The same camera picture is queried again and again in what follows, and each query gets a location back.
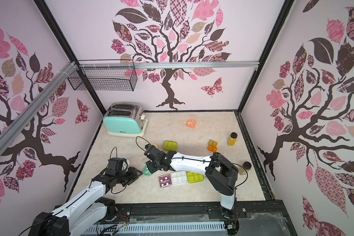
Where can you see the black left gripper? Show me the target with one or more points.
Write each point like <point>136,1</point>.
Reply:
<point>134,175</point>

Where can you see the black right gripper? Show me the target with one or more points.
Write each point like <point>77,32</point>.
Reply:
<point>153,161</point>

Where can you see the olive lid pillbox back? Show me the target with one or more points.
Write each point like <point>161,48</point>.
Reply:
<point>170,145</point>

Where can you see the green round pillbox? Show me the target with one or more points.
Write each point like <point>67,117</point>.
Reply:
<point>146,171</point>

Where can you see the magenta small pillbox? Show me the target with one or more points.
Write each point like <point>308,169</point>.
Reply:
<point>165,181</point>

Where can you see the clear white pillbox front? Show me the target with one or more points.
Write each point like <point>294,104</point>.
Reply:
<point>179,177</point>

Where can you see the green lid white pillbox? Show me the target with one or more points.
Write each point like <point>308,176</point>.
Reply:
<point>194,177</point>

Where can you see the orange small pillbox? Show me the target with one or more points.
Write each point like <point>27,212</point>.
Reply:
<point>212,148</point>

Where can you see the yellow small pillbox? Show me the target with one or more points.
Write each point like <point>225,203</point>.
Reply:
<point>213,143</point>

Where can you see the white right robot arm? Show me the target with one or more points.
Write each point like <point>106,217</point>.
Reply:
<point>220,172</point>

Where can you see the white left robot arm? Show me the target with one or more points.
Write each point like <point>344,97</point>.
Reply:
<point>89,206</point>

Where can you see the mint green toaster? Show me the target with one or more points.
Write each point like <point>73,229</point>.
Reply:
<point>125,120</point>

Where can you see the yellow bottle black cap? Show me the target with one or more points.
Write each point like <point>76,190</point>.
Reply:
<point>232,139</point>

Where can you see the brown bottle black cap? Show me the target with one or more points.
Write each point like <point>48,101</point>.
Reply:
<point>244,168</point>

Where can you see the white slotted cable duct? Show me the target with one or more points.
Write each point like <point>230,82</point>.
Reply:
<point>153,229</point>

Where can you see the aluminium rail back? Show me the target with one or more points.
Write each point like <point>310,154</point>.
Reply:
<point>239,64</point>

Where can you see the aluminium rail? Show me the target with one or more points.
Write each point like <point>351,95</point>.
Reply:
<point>239,64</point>
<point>30,111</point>

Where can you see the black wire basket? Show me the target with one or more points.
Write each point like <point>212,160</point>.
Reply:
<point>106,75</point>

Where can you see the aluminium rail left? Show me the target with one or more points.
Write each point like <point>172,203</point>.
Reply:
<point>30,111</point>

